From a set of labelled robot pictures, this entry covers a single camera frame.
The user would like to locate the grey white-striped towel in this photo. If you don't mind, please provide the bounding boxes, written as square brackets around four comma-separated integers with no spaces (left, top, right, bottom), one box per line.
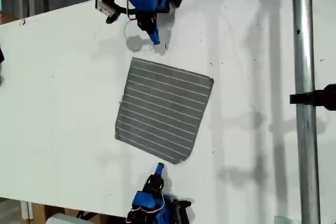
[114,57,215,165]

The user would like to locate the black clamp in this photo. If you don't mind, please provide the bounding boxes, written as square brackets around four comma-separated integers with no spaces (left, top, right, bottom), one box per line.
[289,83,336,112]

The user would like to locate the white box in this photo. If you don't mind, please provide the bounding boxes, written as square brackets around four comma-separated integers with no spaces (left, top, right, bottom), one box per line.
[46,212,80,224]

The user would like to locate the red white servo wire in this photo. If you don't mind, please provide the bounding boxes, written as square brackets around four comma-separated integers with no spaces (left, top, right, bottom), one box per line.
[125,194,166,222]
[127,0,151,21]

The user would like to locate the black grey-faced camera box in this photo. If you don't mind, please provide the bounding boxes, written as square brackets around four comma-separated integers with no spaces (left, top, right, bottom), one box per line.
[94,0,116,17]

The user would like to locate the steel post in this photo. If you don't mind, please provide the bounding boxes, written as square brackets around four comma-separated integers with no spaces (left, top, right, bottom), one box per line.
[291,0,321,224]

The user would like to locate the black camera stalk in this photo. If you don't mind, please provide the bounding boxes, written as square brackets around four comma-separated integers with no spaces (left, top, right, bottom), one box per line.
[176,199,193,208]
[106,6,138,25]

